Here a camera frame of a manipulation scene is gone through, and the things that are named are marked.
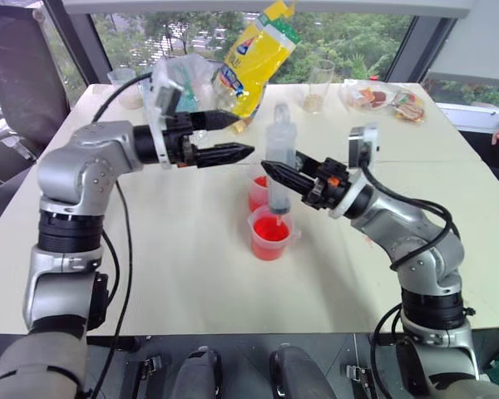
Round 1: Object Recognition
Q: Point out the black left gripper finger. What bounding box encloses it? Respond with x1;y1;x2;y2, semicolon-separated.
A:
190;109;240;131
196;142;256;169

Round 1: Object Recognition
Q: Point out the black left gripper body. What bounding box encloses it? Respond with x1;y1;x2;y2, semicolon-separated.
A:
161;111;201;170

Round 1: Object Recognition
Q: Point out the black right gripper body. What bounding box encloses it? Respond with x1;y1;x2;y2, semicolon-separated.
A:
300;156;353;211

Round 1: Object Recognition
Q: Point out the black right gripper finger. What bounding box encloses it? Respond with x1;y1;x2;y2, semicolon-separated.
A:
260;160;318;197
294;150;328;172

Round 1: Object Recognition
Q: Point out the large clear plastic syringe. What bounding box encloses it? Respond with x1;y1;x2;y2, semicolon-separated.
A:
264;103;297;228

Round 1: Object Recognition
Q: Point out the plastic cup with red liquid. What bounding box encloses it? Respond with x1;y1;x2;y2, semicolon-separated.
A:
247;163;276;214
247;204;304;263

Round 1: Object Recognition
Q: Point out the clear plastic measuring cup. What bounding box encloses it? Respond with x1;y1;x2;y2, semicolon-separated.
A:
106;67;146;111

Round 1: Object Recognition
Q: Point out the clear crumpled plastic bag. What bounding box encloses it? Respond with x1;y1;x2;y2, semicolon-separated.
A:
152;53;222;122

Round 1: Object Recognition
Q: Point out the yellow snack bag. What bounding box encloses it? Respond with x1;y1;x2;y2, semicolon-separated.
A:
216;0;303;135

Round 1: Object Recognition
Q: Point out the tall clear drinking glass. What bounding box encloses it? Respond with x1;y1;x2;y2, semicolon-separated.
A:
302;58;336;116

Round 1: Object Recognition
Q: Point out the clear bag of red snacks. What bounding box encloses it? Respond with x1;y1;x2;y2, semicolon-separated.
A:
338;77;401;111

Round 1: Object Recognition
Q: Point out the small colourful snack packet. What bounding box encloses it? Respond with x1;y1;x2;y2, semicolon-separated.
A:
392;91;427;124

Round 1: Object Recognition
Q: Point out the black office chair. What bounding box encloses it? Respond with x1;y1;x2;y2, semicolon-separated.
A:
0;0;70;200

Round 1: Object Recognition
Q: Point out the dark rounded shape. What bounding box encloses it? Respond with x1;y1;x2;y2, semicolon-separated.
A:
176;346;224;399
269;343;338;399

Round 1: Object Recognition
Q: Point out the metal latch clamp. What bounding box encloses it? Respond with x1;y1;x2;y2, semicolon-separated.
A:
345;363;368;387
141;353;164;377

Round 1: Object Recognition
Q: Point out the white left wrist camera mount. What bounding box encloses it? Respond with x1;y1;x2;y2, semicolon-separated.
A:
142;62;185;170

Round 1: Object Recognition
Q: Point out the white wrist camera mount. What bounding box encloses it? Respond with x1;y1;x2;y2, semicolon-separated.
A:
142;62;185;170
327;121;380;219

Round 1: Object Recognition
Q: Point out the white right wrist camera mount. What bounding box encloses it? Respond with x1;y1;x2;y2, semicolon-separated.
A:
327;121;380;219

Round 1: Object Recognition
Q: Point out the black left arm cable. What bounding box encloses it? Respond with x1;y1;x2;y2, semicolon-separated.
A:
87;71;154;399

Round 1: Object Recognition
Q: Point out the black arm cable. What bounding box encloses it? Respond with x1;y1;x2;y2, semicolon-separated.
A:
357;154;476;399
87;71;154;399

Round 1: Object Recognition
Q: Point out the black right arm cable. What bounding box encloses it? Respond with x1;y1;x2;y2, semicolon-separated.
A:
357;154;476;399

